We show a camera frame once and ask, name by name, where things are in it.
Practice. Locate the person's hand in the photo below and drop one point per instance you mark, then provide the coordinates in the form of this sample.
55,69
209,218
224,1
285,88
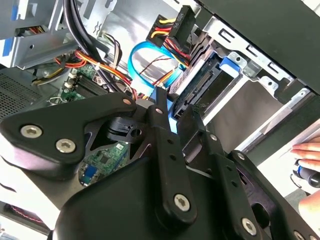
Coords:
310,150

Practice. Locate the hard disk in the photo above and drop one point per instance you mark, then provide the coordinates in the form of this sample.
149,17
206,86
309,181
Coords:
200,87

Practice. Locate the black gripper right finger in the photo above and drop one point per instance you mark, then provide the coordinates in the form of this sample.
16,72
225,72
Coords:
225,175

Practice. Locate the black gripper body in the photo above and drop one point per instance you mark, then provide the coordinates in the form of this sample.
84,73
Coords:
112,212

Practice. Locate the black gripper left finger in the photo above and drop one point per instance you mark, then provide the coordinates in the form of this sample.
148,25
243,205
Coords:
50,130

